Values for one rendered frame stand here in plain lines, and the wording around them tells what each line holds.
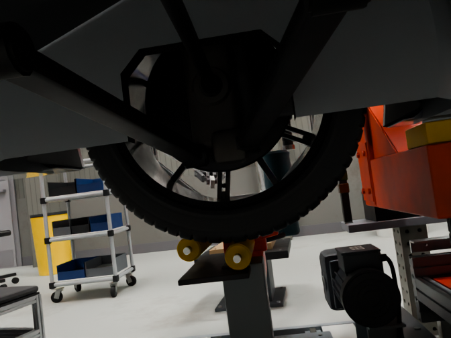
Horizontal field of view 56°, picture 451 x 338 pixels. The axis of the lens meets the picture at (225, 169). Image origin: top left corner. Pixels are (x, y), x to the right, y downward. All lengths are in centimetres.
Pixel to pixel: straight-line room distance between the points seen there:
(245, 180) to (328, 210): 105
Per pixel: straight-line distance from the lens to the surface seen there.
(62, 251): 498
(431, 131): 103
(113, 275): 323
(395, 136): 133
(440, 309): 144
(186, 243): 103
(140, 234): 562
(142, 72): 117
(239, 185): 525
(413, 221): 176
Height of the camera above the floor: 63
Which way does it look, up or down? 3 degrees up
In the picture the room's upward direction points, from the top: 7 degrees counter-clockwise
